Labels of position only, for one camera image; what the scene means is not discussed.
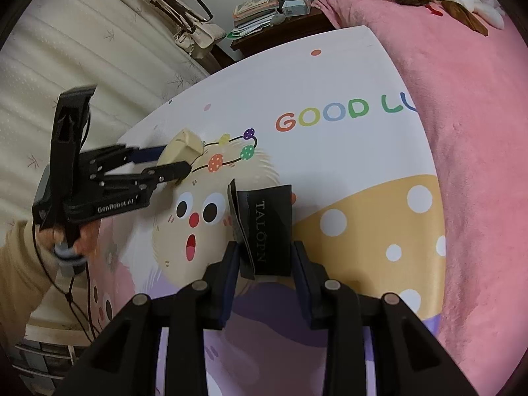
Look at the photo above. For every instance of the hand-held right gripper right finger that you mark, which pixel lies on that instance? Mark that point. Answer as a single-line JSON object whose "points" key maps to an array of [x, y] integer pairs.
{"points": [[305, 288]]}

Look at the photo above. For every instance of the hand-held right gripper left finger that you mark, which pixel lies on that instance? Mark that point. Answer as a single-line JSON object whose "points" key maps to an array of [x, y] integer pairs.
{"points": [[229, 288]]}

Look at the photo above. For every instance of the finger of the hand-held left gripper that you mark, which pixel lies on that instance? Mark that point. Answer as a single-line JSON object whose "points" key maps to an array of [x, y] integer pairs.
{"points": [[165, 172], [144, 154]]}

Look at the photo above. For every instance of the beige paper box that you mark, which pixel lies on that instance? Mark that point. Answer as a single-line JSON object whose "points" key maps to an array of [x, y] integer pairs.
{"points": [[181, 148]]}

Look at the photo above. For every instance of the black paper box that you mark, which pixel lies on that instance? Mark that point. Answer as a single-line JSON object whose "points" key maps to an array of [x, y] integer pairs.
{"points": [[268, 222]]}

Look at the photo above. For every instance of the person's left forearm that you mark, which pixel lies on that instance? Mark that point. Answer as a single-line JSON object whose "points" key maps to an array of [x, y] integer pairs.
{"points": [[20, 272]]}

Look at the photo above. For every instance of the person's left hand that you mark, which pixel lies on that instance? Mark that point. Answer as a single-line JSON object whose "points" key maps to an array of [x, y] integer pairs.
{"points": [[88, 235]]}

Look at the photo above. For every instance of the white floral curtain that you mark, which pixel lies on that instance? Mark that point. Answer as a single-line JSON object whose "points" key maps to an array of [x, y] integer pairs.
{"points": [[82, 57]]}

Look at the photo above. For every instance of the cream handbag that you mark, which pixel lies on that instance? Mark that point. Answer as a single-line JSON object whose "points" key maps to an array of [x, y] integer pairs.
{"points": [[202, 37]]}

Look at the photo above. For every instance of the cartoon printed tablecloth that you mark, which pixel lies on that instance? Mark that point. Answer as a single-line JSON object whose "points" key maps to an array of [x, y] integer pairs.
{"points": [[350, 152]]}

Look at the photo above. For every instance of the metal rack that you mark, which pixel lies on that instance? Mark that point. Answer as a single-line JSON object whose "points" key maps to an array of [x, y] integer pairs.
{"points": [[41, 354]]}

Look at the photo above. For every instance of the stack of books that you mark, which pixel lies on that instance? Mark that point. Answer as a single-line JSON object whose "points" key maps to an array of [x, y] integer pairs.
{"points": [[253, 14]]}

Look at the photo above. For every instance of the brown wooden nightstand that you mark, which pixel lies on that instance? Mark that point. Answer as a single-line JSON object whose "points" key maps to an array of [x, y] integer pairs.
{"points": [[280, 33]]}

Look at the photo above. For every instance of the light blue box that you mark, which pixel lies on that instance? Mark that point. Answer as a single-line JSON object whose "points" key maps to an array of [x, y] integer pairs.
{"points": [[297, 4]]}

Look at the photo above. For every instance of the pink bed blanket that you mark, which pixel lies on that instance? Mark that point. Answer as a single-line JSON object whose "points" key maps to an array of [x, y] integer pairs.
{"points": [[474, 152]]}

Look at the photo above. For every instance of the white plush toy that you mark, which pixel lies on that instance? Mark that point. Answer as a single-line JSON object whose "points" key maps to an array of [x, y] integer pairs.
{"points": [[474, 6]]}

